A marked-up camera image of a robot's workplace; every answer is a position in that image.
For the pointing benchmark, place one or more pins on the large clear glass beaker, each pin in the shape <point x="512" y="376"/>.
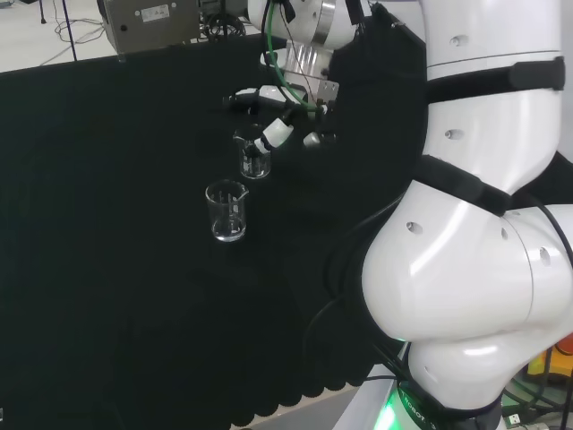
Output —
<point x="226" y="219"/>

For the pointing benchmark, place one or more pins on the grey metal box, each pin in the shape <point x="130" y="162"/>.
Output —
<point x="152" y="24"/>

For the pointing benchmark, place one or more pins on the small clear glass beaker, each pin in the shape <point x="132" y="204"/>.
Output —
<point x="255" y="168"/>

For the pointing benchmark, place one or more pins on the yellow emergency stop button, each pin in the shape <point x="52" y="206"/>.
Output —
<point x="553" y="365"/>

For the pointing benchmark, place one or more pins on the clear cloth clamp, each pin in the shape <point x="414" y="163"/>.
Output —
<point x="121" y="57"/>

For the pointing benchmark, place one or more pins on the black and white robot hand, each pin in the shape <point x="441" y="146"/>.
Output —
<point x="277" y="132"/>

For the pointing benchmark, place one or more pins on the black table cloth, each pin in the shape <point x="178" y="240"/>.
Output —
<point x="112" y="224"/>

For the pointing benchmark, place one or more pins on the dark tripod pole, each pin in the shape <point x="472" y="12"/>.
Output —
<point x="69" y="31"/>

